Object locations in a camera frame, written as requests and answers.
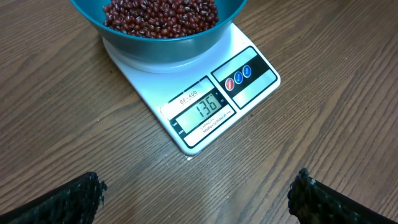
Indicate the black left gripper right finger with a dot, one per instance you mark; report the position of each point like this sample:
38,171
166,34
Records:
312,202

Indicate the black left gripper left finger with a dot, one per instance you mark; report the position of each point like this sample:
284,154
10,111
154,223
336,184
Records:
75,202

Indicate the white digital kitchen scale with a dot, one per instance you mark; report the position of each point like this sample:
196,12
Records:
198,99

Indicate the teal blue bowl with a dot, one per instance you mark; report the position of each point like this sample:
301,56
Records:
160,50

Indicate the red adzuki beans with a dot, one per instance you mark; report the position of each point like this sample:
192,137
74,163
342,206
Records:
161,19

